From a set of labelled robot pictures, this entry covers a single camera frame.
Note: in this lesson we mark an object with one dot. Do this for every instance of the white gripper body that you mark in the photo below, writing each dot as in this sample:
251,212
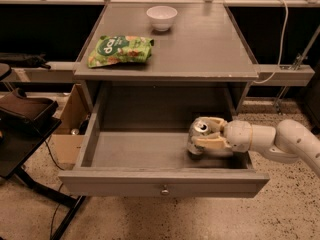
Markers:
238,135

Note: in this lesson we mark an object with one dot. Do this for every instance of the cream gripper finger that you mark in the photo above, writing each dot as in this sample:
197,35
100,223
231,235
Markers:
215,124
214,141

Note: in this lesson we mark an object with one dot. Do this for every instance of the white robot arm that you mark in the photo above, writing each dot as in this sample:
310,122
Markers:
285,143

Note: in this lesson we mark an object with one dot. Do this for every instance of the round metal drawer knob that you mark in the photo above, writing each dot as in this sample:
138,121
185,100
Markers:
165,191

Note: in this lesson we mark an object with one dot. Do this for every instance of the open grey top drawer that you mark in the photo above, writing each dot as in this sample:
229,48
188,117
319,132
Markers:
136,142

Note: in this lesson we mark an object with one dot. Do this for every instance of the metal can in box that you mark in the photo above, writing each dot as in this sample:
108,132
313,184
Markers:
74,131

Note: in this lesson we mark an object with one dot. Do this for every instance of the grey wooden cabinet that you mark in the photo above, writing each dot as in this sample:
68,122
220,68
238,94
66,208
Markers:
201,46

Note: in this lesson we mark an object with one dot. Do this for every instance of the white ceramic bowl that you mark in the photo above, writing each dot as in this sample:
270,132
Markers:
161,17

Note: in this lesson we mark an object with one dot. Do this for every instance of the green chip bag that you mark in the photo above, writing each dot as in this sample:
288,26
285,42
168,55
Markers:
111,50

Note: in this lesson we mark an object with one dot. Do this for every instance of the cardboard box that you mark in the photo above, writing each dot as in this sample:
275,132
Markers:
73,114

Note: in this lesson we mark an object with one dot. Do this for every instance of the dark brown tray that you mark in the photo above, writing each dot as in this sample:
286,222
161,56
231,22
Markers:
19,109

